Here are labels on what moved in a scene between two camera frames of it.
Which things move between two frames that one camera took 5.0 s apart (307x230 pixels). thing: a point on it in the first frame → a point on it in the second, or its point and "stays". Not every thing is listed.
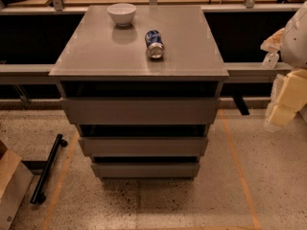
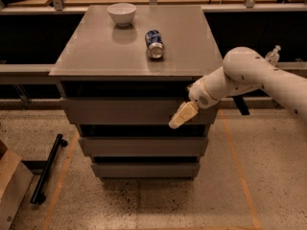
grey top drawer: [141, 110] stays
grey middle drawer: [144, 147] stays
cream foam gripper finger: [292, 96] → [199, 92]
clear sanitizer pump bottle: [271, 60] stays
